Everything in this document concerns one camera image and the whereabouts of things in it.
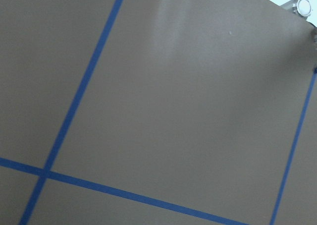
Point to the small metal cylinder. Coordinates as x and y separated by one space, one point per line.
300 8

